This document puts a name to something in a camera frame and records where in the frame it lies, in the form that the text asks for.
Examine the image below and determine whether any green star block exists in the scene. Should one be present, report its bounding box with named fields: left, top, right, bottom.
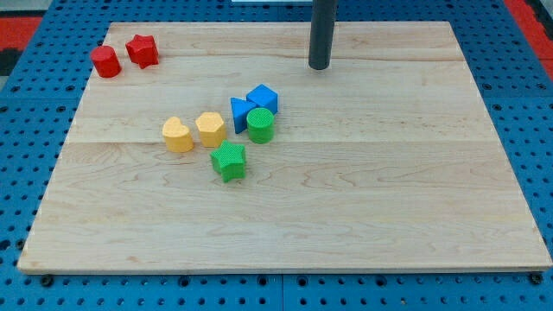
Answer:
left=210, top=140, right=246, bottom=183

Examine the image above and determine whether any yellow heart block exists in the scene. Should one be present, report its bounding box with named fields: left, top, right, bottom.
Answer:
left=162, top=117, right=194, bottom=153

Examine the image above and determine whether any green cylinder block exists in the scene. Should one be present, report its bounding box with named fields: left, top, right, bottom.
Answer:
left=246, top=108, right=274, bottom=144

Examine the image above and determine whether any blue triangle block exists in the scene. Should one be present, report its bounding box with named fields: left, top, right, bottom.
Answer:
left=230, top=98, right=257, bottom=134

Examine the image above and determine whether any yellow hexagon block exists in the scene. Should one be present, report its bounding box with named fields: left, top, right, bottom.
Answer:
left=195, top=112, right=226, bottom=148

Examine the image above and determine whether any blue cube block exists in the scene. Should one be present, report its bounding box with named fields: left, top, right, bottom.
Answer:
left=246, top=84, right=278, bottom=114

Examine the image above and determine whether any light wooden board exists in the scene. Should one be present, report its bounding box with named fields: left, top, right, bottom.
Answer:
left=17, top=22, right=552, bottom=275

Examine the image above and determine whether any red cylinder block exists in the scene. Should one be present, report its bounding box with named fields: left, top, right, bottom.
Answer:
left=90, top=46, right=122, bottom=78

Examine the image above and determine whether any red star block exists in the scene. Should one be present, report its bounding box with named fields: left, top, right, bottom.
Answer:
left=125, top=35, right=159, bottom=69

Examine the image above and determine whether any blue perforated base panel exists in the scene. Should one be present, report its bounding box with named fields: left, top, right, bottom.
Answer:
left=1, top=1, right=552, bottom=310

